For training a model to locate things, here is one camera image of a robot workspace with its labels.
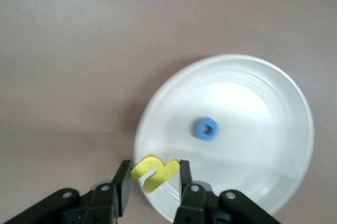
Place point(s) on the blue foam letter o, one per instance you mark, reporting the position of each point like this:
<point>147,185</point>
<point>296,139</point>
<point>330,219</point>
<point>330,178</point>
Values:
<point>200,129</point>

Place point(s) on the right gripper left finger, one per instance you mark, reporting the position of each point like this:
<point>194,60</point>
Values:
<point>122,189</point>

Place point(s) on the yellow foam letter h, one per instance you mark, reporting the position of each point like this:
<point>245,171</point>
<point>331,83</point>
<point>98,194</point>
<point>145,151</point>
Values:
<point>163,172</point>

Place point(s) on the beige brown plate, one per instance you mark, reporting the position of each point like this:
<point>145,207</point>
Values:
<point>250,129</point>

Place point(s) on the brown table cover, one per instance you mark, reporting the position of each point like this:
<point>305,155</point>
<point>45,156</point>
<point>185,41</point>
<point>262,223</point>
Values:
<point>79,50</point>

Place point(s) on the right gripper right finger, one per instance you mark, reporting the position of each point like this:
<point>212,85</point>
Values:
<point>189,197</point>

